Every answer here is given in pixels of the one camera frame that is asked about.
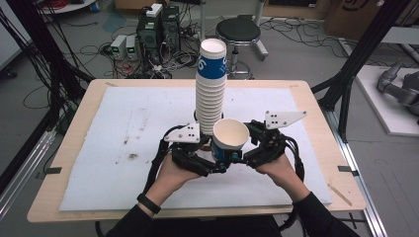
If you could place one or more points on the tan tape piece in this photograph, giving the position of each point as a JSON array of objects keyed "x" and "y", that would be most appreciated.
[
  {"x": 111, "y": 84},
  {"x": 293, "y": 86}
]

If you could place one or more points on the white box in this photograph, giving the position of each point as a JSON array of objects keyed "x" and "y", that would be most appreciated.
[{"x": 154, "y": 10}]

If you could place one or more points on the wide black computer tower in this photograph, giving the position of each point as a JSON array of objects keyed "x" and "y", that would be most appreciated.
[{"x": 150, "y": 39}]

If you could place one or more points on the person's right hand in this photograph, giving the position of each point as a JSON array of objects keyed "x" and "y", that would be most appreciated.
[{"x": 283, "y": 174}]

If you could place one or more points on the white panel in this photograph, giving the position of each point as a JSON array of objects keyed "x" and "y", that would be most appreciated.
[{"x": 10, "y": 39}]

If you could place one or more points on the white round table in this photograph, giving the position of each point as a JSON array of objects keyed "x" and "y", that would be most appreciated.
[{"x": 69, "y": 6}]

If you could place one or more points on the white desk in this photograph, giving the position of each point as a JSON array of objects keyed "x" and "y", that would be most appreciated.
[{"x": 402, "y": 35}]

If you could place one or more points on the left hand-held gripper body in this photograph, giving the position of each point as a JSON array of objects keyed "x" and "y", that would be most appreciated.
[{"x": 187, "y": 158}]

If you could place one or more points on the single blue white cup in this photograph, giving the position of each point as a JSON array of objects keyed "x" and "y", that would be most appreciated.
[{"x": 230, "y": 133}]

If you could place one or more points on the black round stool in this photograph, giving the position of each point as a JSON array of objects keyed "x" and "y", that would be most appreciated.
[{"x": 238, "y": 29}]

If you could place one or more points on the white foam board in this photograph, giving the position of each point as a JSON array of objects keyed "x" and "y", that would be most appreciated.
[{"x": 115, "y": 184}]

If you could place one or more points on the black metal frame post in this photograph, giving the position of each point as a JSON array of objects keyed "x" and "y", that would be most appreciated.
[{"x": 362, "y": 49}]

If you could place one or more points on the slim black computer tower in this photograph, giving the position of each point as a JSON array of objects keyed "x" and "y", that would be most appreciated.
[{"x": 171, "y": 28}]

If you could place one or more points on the cardboard box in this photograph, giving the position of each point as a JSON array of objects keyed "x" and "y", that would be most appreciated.
[{"x": 349, "y": 19}]

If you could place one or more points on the black tape piece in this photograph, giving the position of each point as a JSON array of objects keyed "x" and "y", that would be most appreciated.
[
  {"x": 347, "y": 170},
  {"x": 53, "y": 170}
]

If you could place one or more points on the stack of paper cups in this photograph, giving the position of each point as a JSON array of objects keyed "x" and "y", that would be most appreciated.
[{"x": 210, "y": 98}]

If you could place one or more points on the grey power supply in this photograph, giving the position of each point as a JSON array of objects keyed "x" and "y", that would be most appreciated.
[
  {"x": 131, "y": 46},
  {"x": 118, "y": 46}
]

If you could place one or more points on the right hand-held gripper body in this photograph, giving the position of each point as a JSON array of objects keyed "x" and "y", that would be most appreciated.
[{"x": 271, "y": 144}]

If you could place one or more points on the black wristband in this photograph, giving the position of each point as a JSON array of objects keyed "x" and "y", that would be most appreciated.
[{"x": 149, "y": 204}]

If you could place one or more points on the aluminium rail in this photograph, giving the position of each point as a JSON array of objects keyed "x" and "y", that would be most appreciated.
[
  {"x": 362, "y": 184},
  {"x": 26, "y": 164}
]

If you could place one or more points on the person's left hand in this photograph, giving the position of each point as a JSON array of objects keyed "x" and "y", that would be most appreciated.
[{"x": 171, "y": 181}]

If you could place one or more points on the person's dark clothed lap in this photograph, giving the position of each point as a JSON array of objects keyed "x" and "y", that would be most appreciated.
[{"x": 210, "y": 227}]

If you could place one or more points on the white platform board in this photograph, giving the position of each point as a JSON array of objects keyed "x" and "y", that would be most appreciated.
[{"x": 378, "y": 115}]

